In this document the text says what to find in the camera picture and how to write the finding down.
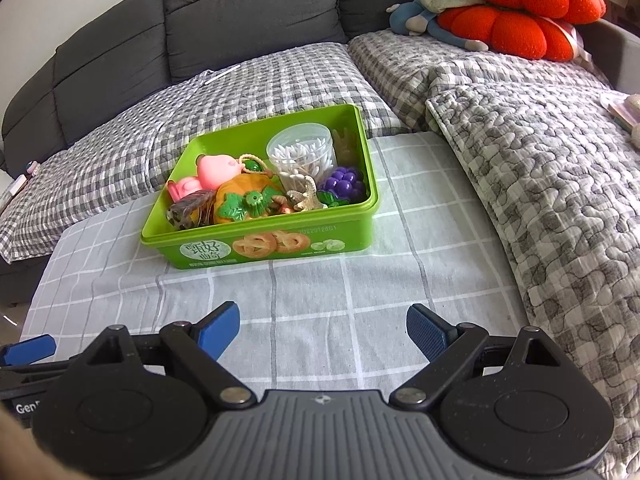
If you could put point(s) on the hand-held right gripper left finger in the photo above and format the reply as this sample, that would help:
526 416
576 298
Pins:
217 331

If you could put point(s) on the pink squeaky animal toy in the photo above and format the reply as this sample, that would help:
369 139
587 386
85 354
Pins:
215 172

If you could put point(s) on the pink ribbed plastic toy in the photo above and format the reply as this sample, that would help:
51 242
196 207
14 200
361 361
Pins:
182 189

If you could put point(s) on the purple toy grapes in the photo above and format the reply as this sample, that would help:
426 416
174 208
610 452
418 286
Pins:
345 182

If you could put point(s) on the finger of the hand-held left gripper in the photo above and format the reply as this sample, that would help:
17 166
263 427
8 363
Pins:
27 351

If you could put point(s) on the blue plush toy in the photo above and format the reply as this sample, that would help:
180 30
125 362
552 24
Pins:
415 15

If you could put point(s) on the white paper box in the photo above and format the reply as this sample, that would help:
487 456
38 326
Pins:
12 190

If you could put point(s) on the clear cotton swab jar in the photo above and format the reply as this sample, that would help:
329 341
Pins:
300 152

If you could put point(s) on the light grid pattern sheet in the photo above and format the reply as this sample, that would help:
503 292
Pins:
300 300

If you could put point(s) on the person's left forearm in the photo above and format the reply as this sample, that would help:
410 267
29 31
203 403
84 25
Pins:
25 450

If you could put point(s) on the beige toy starfish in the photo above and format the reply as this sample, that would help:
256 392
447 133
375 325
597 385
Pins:
305 195

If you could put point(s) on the grey gingham sofa cover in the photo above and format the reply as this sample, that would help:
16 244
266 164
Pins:
425 65
125 125

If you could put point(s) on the dark grey sofa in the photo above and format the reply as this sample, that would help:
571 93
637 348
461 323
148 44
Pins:
225 15

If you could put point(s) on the grey quilted patterned blanket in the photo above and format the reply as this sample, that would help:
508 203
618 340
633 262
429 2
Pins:
560 200

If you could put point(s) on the orange toy pumpkin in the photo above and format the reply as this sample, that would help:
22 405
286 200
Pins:
235 200

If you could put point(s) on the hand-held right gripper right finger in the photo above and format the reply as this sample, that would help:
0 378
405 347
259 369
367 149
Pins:
426 336

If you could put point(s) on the small pink white object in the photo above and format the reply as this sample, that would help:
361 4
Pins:
33 166

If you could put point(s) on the dark hair claw clip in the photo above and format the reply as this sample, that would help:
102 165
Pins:
190 210

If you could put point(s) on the green plastic box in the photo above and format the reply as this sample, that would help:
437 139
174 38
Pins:
320 247

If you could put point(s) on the white stick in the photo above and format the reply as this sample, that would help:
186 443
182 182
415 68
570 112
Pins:
222 75

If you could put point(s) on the pink book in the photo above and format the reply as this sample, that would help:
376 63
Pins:
625 112

